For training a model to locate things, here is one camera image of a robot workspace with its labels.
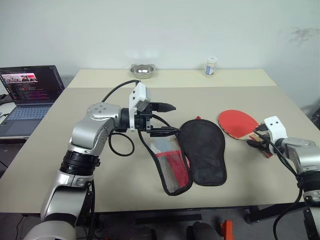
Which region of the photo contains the white side desk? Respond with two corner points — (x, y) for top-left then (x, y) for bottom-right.
(0, 100), (19, 126)

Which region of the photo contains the red table tennis paddle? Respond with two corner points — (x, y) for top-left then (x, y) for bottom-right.
(217, 108), (275, 159)

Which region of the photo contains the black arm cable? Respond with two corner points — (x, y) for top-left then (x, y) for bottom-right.
(101, 79), (144, 157)
(253, 127), (307, 237)

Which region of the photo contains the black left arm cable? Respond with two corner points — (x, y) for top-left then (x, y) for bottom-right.
(101, 79), (144, 157)

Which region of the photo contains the stainless steel bowl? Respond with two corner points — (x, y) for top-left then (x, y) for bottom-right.
(129, 63), (157, 80)

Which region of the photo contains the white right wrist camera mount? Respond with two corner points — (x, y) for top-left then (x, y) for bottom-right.
(263, 115), (288, 144)

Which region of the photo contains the white capped small jar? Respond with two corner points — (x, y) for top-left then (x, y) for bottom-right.
(204, 56), (218, 78)

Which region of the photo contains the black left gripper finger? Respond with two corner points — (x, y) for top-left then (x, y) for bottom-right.
(150, 126), (181, 138)
(158, 101), (178, 114)

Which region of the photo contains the flat black bar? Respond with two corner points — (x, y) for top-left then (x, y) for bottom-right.
(135, 214), (203, 226)

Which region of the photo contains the orange-red clamp piece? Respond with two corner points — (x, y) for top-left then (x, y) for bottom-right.
(220, 219), (235, 240)

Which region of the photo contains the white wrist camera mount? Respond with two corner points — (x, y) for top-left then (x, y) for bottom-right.
(263, 115), (288, 144)
(128, 82), (153, 133)

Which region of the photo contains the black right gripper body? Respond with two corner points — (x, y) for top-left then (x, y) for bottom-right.
(256, 126), (275, 156)

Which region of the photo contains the black red paddle case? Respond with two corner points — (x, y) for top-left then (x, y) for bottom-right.
(136, 115), (228, 197)

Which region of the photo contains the black table frame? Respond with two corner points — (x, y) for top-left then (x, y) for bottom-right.
(245, 203), (306, 224)

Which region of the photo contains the open blue-grey laptop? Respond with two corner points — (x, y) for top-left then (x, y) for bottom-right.
(0, 65), (66, 138)

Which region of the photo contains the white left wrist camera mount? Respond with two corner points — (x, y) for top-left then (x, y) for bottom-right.
(128, 82), (153, 133)

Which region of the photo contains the dark rounded shape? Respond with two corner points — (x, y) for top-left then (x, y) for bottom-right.
(185, 221), (221, 240)

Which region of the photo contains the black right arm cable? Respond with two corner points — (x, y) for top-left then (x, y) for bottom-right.
(253, 127), (307, 237)

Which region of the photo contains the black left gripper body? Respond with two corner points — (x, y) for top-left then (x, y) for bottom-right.
(134, 101), (161, 137)

